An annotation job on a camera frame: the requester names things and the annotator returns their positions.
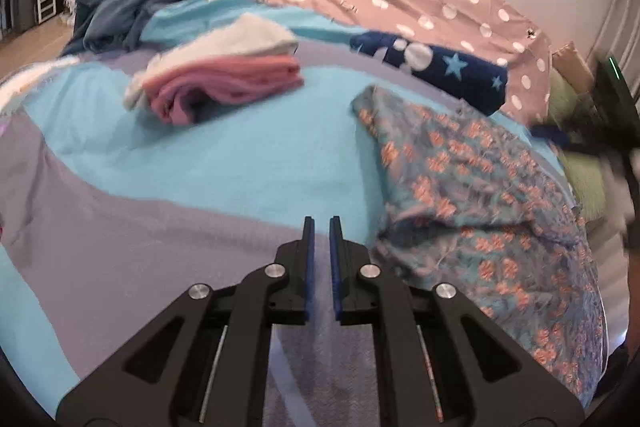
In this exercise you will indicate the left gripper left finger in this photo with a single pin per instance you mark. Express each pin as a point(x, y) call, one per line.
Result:
point(203, 361)

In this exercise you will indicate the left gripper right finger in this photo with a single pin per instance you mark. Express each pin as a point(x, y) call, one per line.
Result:
point(439, 361)

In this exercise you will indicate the floral teal orange garment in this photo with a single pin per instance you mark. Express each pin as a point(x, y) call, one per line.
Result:
point(468, 203)

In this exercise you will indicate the pink folded clothes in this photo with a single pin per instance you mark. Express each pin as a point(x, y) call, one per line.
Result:
point(175, 93)

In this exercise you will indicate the near green cushion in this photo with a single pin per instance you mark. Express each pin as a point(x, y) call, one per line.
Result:
point(585, 175)

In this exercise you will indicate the green cushion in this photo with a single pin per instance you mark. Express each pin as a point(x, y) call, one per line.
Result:
point(563, 98)
point(585, 175)

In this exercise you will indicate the far green cushion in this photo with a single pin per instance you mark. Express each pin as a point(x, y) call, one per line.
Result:
point(563, 98)

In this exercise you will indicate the tan cushion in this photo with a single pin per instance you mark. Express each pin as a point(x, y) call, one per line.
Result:
point(573, 68)

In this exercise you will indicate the navy star blanket roll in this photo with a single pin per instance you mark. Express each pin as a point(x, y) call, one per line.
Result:
point(464, 76)

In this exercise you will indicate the blue and grey bedspread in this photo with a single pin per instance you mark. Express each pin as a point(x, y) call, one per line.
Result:
point(109, 214)

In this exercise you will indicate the pink polka dot sheet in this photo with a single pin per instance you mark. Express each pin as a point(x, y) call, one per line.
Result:
point(489, 29)

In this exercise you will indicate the white folded cloth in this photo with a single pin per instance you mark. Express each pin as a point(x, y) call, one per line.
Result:
point(249, 35)

